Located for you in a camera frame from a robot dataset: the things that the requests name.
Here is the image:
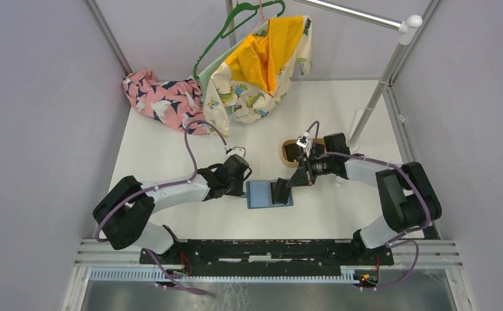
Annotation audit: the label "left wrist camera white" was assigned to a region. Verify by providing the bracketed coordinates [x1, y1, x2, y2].
[224, 146, 246, 158]

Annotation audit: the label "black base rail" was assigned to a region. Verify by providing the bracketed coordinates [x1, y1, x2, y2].
[139, 239, 394, 277]

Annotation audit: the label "silver clothes rack pole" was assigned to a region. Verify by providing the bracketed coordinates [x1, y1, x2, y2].
[302, 0, 423, 151]

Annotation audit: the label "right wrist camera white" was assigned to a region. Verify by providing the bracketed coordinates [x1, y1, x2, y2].
[296, 131, 313, 157]

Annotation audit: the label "dinosaur print yellow jacket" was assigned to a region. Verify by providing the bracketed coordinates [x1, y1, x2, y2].
[203, 15, 313, 137]

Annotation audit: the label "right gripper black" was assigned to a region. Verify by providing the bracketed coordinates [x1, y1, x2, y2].
[286, 152, 334, 187]

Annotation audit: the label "purple cable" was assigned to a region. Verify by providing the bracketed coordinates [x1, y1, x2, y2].
[305, 121, 432, 291]
[94, 120, 230, 297]

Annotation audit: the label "green clothes hanger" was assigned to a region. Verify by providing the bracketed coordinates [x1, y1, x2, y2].
[193, 0, 285, 80]

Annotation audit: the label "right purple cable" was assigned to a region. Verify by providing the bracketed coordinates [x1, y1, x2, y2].
[305, 121, 432, 291]

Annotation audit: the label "white slotted cable duct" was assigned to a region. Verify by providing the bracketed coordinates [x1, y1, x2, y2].
[89, 267, 359, 284]

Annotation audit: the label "black cards in tray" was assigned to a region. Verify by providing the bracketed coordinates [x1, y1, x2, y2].
[284, 143, 301, 163]

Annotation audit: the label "teal card holder wallet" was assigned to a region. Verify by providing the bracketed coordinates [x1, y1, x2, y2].
[245, 180, 294, 210]

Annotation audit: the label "oval wooden tray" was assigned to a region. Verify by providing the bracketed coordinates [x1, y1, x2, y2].
[282, 138, 326, 168]

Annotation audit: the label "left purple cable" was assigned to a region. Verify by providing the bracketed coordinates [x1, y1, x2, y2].
[94, 120, 230, 297]

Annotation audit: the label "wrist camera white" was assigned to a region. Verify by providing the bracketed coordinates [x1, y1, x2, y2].
[224, 146, 246, 158]
[296, 131, 313, 157]

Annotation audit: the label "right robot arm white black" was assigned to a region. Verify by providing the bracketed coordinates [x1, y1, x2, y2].
[285, 132, 442, 264]

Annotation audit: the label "pink patterned cloth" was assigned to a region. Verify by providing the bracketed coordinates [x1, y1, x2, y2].
[122, 69, 210, 135]

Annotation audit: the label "mint green cloth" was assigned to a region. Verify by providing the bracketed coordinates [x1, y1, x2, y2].
[193, 22, 268, 107]

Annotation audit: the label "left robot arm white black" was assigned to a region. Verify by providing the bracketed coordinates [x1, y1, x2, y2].
[92, 154, 252, 264]

